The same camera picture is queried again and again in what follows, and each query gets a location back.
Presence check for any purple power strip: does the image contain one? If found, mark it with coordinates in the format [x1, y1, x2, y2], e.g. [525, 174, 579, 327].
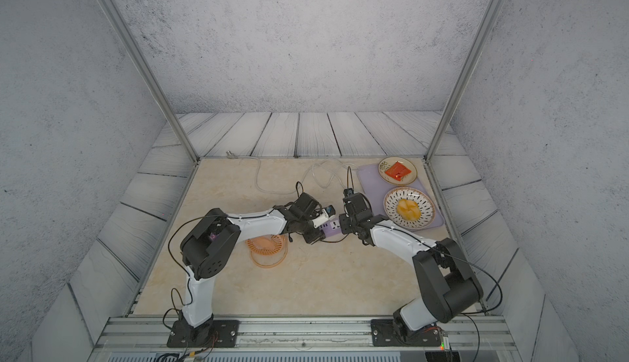
[319, 219, 342, 238]

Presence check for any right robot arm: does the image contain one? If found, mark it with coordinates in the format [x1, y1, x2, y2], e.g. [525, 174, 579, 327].
[339, 188, 484, 337]

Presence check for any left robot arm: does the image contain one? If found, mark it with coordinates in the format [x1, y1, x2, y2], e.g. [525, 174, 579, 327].
[176, 193, 336, 331]

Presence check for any purple placemat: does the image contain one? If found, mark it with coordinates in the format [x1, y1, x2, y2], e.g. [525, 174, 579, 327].
[358, 164, 445, 231]

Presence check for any white patterned bowl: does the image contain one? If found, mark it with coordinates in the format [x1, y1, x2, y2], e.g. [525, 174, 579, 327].
[383, 187, 437, 230]

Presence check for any yellow food in bowl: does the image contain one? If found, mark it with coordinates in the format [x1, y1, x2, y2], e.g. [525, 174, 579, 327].
[396, 199, 422, 222]

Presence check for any beige plate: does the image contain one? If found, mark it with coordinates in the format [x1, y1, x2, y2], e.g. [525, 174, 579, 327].
[378, 157, 418, 186]

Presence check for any red packet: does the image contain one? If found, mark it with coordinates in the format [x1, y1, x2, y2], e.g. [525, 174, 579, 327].
[385, 162, 412, 182]

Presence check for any black fan cable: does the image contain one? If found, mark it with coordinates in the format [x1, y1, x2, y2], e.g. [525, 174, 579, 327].
[289, 233, 351, 244]

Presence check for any white power strip cord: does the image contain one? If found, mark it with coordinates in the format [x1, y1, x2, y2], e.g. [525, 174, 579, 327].
[224, 151, 352, 197]

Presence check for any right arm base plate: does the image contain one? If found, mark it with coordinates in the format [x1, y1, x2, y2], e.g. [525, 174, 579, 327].
[370, 319, 443, 348]

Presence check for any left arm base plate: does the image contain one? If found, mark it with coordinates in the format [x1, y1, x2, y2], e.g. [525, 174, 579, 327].
[166, 319, 240, 348]

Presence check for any aluminium front rail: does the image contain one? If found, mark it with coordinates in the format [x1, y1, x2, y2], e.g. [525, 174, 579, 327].
[89, 316, 522, 361]

